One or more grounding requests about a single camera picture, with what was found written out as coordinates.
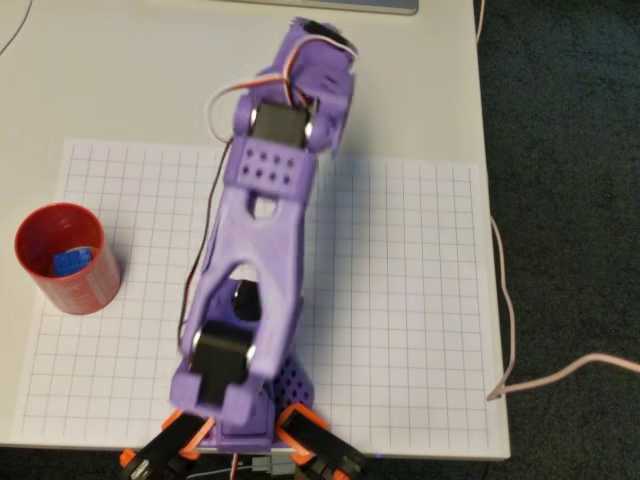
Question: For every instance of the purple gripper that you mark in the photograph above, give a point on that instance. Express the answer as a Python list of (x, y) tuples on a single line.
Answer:
[(327, 37)]

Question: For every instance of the blue toy brick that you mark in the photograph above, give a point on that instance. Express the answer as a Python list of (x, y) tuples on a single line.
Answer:
[(72, 262)]

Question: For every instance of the purple robot base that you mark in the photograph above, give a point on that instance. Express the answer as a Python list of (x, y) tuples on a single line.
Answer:
[(296, 382)]

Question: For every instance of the purple robot arm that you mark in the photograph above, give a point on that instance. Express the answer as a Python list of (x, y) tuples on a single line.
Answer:
[(260, 235)]

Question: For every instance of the red plastic cup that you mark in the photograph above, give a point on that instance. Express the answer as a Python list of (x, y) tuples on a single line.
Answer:
[(85, 292)]

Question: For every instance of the silver laptop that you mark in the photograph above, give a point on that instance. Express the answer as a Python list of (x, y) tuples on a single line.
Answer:
[(350, 5)]

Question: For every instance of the white grid paper sheet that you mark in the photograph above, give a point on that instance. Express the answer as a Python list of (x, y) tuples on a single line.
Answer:
[(400, 300)]

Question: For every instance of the orange black table clamp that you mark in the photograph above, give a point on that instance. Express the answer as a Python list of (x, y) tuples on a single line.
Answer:
[(320, 445), (170, 442)]

